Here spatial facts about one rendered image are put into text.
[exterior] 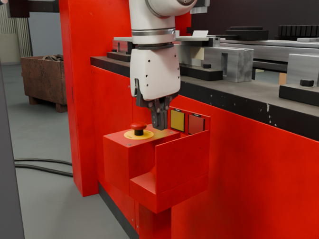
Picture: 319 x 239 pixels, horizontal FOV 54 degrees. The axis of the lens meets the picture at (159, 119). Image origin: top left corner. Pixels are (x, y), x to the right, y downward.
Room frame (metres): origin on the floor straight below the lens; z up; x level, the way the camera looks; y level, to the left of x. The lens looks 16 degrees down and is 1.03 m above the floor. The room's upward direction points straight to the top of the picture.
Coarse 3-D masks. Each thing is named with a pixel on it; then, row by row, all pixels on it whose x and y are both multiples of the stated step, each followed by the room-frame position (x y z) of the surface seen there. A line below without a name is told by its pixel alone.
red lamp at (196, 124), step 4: (192, 116) 0.71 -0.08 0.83; (192, 120) 0.71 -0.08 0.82; (196, 120) 0.70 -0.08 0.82; (200, 120) 0.69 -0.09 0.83; (192, 124) 0.71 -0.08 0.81; (196, 124) 0.70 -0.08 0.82; (200, 124) 0.69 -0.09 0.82; (188, 128) 0.71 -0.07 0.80; (192, 128) 0.71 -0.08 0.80; (196, 128) 0.70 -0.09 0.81; (200, 128) 0.69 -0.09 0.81; (188, 132) 0.71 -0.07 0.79; (192, 132) 0.71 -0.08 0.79; (196, 132) 0.70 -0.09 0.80
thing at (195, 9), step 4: (200, 0) 1.13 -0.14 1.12; (204, 0) 1.11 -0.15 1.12; (208, 0) 1.11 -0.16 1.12; (196, 4) 1.15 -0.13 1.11; (200, 4) 1.13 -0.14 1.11; (204, 4) 1.11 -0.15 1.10; (208, 4) 1.11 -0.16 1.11; (192, 8) 1.19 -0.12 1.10; (196, 8) 1.17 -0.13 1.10; (200, 8) 1.14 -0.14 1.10; (204, 8) 1.12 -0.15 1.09; (192, 12) 1.19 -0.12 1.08; (196, 12) 1.16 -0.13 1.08; (200, 12) 1.14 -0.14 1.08; (204, 12) 1.12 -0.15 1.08
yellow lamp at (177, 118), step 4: (172, 112) 0.76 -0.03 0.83; (176, 112) 0.75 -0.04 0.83; (180, 112) 0.74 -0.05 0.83; (172, 116) 0.76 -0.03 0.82; (176, 116) 0.75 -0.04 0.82; (180, 116) 0.74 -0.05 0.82; (172, 120) 0.76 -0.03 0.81; (176, 120) 0.75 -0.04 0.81; (180, 120) 0.74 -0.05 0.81; (172, 124) 0.76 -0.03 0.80; (176, 124) 0.75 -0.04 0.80; (180, 124) 0.74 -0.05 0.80; (176, 128) 0.75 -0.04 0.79; (180, 128) 0.74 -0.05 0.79
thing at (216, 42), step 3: (210, 39) 1.06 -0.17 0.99; (213, 39) 1.05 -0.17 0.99; (216, 39) 1.07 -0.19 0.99; (219, 39) 1.06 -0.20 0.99; (204, 42) 1.09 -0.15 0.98; (207, 42) 1.08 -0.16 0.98; (210, 42) 1.06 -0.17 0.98; (213, 42) 1.05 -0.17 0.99; (216, 42) 1.06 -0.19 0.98; (219, 42) 1.06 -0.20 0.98; (204, 45) 1.09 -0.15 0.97; (207, 45) 1.08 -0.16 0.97; (210, 45) 1.06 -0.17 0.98; (213, 45) 1.05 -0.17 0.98; (216, 45) 1.06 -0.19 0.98; (219, 45) 1.06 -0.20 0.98
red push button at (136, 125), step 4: (132, 124) 0.72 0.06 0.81; (136, 124) 0.72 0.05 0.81; (140, 124) 0.72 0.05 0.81; (144, 124) 0.72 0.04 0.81; (132, 128) 0.71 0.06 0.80; (136, 128) 0.71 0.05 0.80; (140, 128) 0.71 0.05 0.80; (144, 128) 0.71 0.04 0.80; (136, 132) 0.72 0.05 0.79; (140, 132) 0.72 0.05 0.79
